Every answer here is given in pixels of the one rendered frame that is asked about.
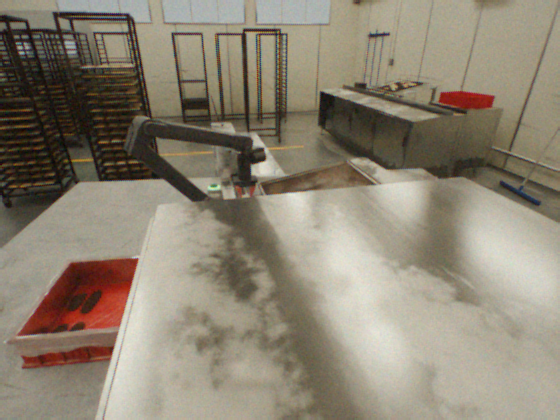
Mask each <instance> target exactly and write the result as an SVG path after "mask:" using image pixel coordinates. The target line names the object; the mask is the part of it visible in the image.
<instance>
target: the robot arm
mask: <svg viewBox="0 0 560 420"><path fill-rule="evenodd" d="M155 137H157V138H159V139H170V140H176V141H182V142H192V143H202V144H208V145H215V146H222V147H227V148H232V149H234V151H237V152H239V153H237V169H238V177H235V176H233V184H234V185H235V186H236V189H237V191H238V192H239V194H240V196H241V198H242V190H241V187H249V196H250V197H252V195H253V192H254V191H255V189H256V183H258V180H257V178H256V175H251V164H252V165H255V164H257V163H261V162H265V161H266V153H265V151H264V148H263V147H262V146H259V145H257V146H253V139H252V138H251V137H250V136H245V135H242V134H239V133H233V132H232V133H231V132H225V131H220V130H215V129H210V128H205V127H199V126H190V125H185V124H180V123H174V122H170V121H165V120H161V119H155V120H153V119H150V118H148V117H146V116H136V117H135V118H134V119H133V121H132V124H131V126H130V129H129V132H128V134H127V137H126V140H125V143H124V146H123V149H124V150H125V151H126V152H127V153H129V154H131V155H132V157H135V158H137V159H138V160H140V162H141V163H143V164H144V165H145V166H148V167H149V169H150V170H152V171H153V172H154V173H156V174H158V176H160V177H161V178H162V179H163V180H165V181H166V182H167V183H169V184H170V185H171V186H173V187H174V188H175V190H178V191H179V192H180V193H182V194H183V195H184V197H186V198H188V199H189V200H191V201H192V202H198V201H208V200H217V199H214V198H213V197H211V196H210V195H209V194H207V193H205V192H203V191H201V189H199V188H198V187H197V186H196V185H195V184H193V183H192V182H191V181H190V180H189V179H187V178H186V177H185V176H184V175H183V174H181V173H180V172H179V171H178V170H177V169H176V168H175V167H174V166H172V165H171V164H170V163H168V162H167V161H166V159H165V158H162V157H161V156H160V155H159V154H158V153H157V152H156V151H155V150H154V149H152V148H151V147H150V146H149V143H150V141H152V140H153V139H154V138H155Z"/></svg>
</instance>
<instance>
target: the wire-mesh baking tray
mask: <svg viewBox="0 0 560 420"><path fill-rule="evenodd" d="M343 164H344V165H343ZM345 164H349V165H350V166H349V165H348V166H346V165H345ZM339 165H340V166H341V165H342V166H341V168H340V166H339ZM338 166H339V168H340V169H342V168H343V169H344V170H348V171H350V172H351V173H353V174H354V176H355V174H356V176H357V175H358V174H359V173H358V172H357V171H359V172H360V174H361V175H360V174H359V175H360V178H361V177H362V178H364V177H365V178H364V181H366V183H367V182H368V183H367V184H366V183H365V184H366V186H367V185H368V186H370V182H369V181H370V180H371V181H372V182H374V183H375V184H376V185H380V184H382V183H381V182H378V181H377V180H376V179H375V178H374V177H372V176H371V175H370V174H367V172H365V171H364V170H362V169H361V168H360V167H359V166H357V165H355V164H354V163H353V162H351V161H350V160H349V162H347V160H345V161H342V162H338V163H334V164H331V165H327V166H324V167H320V168H315V169H309V170H306V171H302V172H299V173H295V174H292V175H288V176H285V177H281V178H274V179H271V180H268V181H264V182H261V183H260V185H259V184H258V186H259V188H260V190H261V192H262V194H263V196H264V195H265V194H266V193H267V194H266V195H268V194H269V193H270V192H272V191H273V190H272V191H270V189H274V191H273V192H274V193H273V194H272V193H270V194H272V195H274V194H275V193H276V192H277V191H276V190H278V189H277V188H279V187H280V188H281V190H280V191H281V192H280V191H279V192H280V193H279V192H277V194H278V193H279V194H284V193H285V192H283V191H286V190H287V189H288V188H290V189H288V190H289V191H288V190H287V191H288V192H287V191H286V192H287V193H292V192H293V191H291V190H292V188H294V187H295V186H294V187H292V184H294V185H296V186H297V188H296V187H295V188H296V189H295V188H294V189H295V190H296V192H300V188H301V187H302V186H303V185H304V184H305V185H304V186H303V187H304V188H303V187H302V188H303V190H304V191H303V192H308V187H309V186H306V185H307V184H308V185H309V183H310V185H311V186H312V191H316V190H317V189H316V188H317V187H316V184H315V183H317V182H318V183H319V184H320V188H321V189H320V188H319V189H320V190H321V191H322V190H324V187H325V186H326V185H325V184H324V183H323V182H322V181H321V180H322V179H321V178H322V177H323V178H324V179H325V180H326V181H327V182H326V181H325V182H326V183H327V184H328V185H329V186H330V187H329V186H328V185H327V186H328V187H329V188H331V187H332V184H333V183H332V181H331V180H330V179H329V178H327V177H326V175H327V176H330V177H331V178H332V177H333V178H334V180H335V181H336V184H337V183H338V184H337V185H339V184H340V183H341V184H342V182H340V180H341V179H340V178H341V177H342V176H343V177H342V179H343V180H344V182H345V181H346V182H348V181H349V178H351V180H352V179H353V180H354V181H356V180H357V178H356V176H355V177H354V176H353V174H352V175H351V174H349V173H348V172H345V171H344V170H343V169H342V170H343V171H341V170H340V169H339V168H338ZM343 166H344V167H343ZM351 166H352V167H353V168H354V170H355V168H356V169H357V171H356V170H355V171H356V172H355V171H354V170H353V169H352V167H351ZM334 167H337V168H338V169H337V168H334ZM345 167H349V168H350V167H351V169H352V170H353V171H352V170H351V169H349V168H345ZM327 168H328V169H327ZM329 168H330V169H331V168H332V169H333V170H334V169H336V171H337V170H338V171H339V172H340V171H341V172H340V173H342V174H343V173H344V174H345V176H346V175H347V176H348V175H349V176H350V175H351V176H352V177H351V176H350V177H349V176H348V177H349V178H348V177H347V176H346V177H347V178H348V179H347V178H346V177H345V176H344V174H343V175H342V174H340V173H339V172H338V171H337V172H338V173H339V175H342V176H341V177H340V176H339V175H338V173H337V172H336V171H335V172H334V171H333V170H332V169H331V170H330V169H329ZM322 169H323V170H324V169H325V170H326V171H327V170H328V171H329V172H331V173H332V174H334V175H332V174H330V173H329V174H327V173H326V171H323V170H322ZM318 170H319V172H321V173H322V174H323V173H324V174H323V175H325V174H326V175H325V176H323V175H322V174H321V173H320V174H321V175H320V174H319V172H318ZM315 171H316V172H315ZM328 171H327V172H328ZM311 172H313V173H314V174H315V175H319V176H320V177H321V176H322V177H321V178H320V177H319V176H318V177H319V178H320V179H321V180H319V179H318V177H317V176H315V175H314V174H313V175H314V176H312V174H310V173H311ZM317 172H318V173H317ZM304 174H305V175H306V174H307V175H308V176H309V178H308V177H307V176H305V175H304ZM335 174H337V175H338V176H339V177H340V178H339V177H338V176H337V175H336V176H337V177H338V178H339V179H340V180H339V179H338V178H337V177H336V176H335ZM363 174H364V175H365V176H364V175H363ZM298 176H300V177H299V178H298ZM310 176H311V177H312V178H313V177H315V179H316V180H315V179H314V178H313V179H314V180H315V181H317V182H315V181H314V180H313V179H312V178H311V179H312V180H313V181H314V182H315V183H313V182H312V180H311V179H310ZM334 176H335V177H334ZM291 177H292V178H291ZM293 177H297V179H299V180H300V181H301V182H300V181H299V180H298V181H299V182H300V183H301V184H303V185H302V186H301V184H298V183H299V182H298V181H297V182H298V183H297V182H296V180H295V179H296V178H295V179H294V178H293ZM301 177H304V178H305V179H306V178H307V179H306V180H308V181H309V183H307V182H308V181H307V182H306V181H304V180H305V179H304V178H303V179H304V180H303V179H302V178H301ZM286 178H287V179H288V178H289V179H290V181H291V179H292V181H293V183H292V184H291V183H288V180H289V179H288V180H287V179H286ZM333 178H332V180H333ZM360 178H359V179H360ZM362 178H361V179H362ZM367 178H368V180H369V181H367ZM293 179H294V180H293ZM359 179H358V180H359ZM361 179H360V180H361ZM280 180H282V181H283V180H285V183H286V184H285V183H284V184H285V185H287V186H288V188H287V189H286V190H284V189H283V188H285V187H287V186H285V185H284V184H283V182H284V181H283V182H282V181H281V182H282V183H281V182H280ZM286 180H287V181H286ZM334 180H333V181H334ZM351 180H350V181H351ZM353 180H352V181H353ZM358 180H357V181H356V183H358V184H356V183H355V182H354V181H353V182H354V183H355V184H356V186H357V187H358V186H359V185H361V183H362V182H361V183H360V180H359V181H358ZM362 180H363V179H362ZM276 181H277V182H276ZM290 181H289V182H290ZM292 181H291V182H292ZM310 181H311V182H310ZM350 181H349V182H350ZM352 181H351V182H352ZM364 181H363V182H364ZM273 182H274V183H275V182H276V184H277V183H278V184H277V185H279V187H278V186H277V185H276V184H275V185H274V184H273ZM305 182H306V183H307V184H306V183H305ZM344 182H343V184H344ZM346 182H345V184H346ZM349 182H348V183H347V184H346V186H347V185H348V186H347V187H349V188H350V187H351V186H352V185H353V184H354V183H353V184H352V183H351V182H350V183H351V184H352V185H351V186H349V185H350V183H349ZM372 182H371V184H372ZM374 183H373V184H374ZM268 184H269V185H270V184H271V185H270V186H271V187H272V186H274V187H272V188H270V186H269V185H268ZM282 184H283V185H282ZM290 184H291V185H290ZM336 184H335V185H336ZM341 184H340V185H339V186H340V187H339V186H337V185H336V186H337V187H338V189H341V188H343V187H344V186H343V187H342V185H343V184H342V185H341ZM355 184H354V185H355ZM363 184H364V183H363ZM363 184H362V185H363ZM365 184H364V185H365ZM373 184H372V185H373ZM263 185H265V186H266V188H267V189H265V190H266V191H267V192H265V193H264V191H265V190H263V188H265V187H263V188H262V186H263ZM324 185H325V186H324ZM333 185H334V184H333ZM335 185H334V186H335ZM362 185H361V186H362ZM268 186H269V187H268ZM276 186H277V187H276ZM284 186H285V187H284ZM298 186H301V187H300V188H299V187H298ZM327 186H326V187H327ZM334 186H333V187H334ZM336 186H335V187H336ZM346 186H345V187H346ZM356 186H355V187H356ZM326 187H325V188H326ZM328 187H327V188H328ZM333 187H332V188H333ZM335 187H334V188H335ZM337 187H336V188H337ZM345 187H344V188H345ZM347 187H346V188H347ZM359 187H360V186H359ZM269 188H270V189H269ZM280 188H279V189H280ZM327 188H326V189H327ZM329 188H328V189H329ZM332 188H331V189H330V190H332ZM334 188H333V189H334ZM294 189H293V190H294ZM315 189H316V190H315ZM319 189H318V190H319ZM326 189H325V190H326ZM328 189H327V190H328ZM318 190H317V191H318ZM320 190H319V191H320ZM269 191H270V192H269ZM312 191H311V192H312ZM270 194H269V195H270Z"/></svg>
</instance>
